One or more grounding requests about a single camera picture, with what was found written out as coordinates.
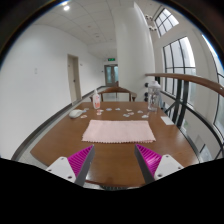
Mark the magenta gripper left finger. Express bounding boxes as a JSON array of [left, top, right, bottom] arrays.
[[47, 145, 95, 186]]

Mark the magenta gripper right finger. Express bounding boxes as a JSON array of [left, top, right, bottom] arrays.
[[134, 144, 183, 184]]

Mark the pink towel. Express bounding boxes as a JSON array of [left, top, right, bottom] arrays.
[[82, 120, 155, 143]]

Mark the white paper card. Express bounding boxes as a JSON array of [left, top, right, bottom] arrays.
[[161, 116, 174, 125]]

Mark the white folded cloth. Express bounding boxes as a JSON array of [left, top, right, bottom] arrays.
[[69, 109, 84, 119]]

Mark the wooden handrail with railing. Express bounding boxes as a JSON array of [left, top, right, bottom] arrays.
[[145, 73, 224, 161]]

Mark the hand sanitizer pump bottle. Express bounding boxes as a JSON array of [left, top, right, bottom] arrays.
[[92, 89, 100, 109]]

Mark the wooden chair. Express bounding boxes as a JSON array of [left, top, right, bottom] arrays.
[[98, 86, 137, 102]]

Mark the clear plastic water bottle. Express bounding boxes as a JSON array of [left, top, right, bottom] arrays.
[[148, 81, 161, 112]]

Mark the glass double door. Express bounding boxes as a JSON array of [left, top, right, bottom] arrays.
[[104, 65, 118, 86]]

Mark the beige door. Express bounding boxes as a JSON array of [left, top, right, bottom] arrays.
[[67, 55, 81, 103]]

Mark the green exit sign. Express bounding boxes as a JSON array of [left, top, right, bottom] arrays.
[[107, 58, 116, 61]]

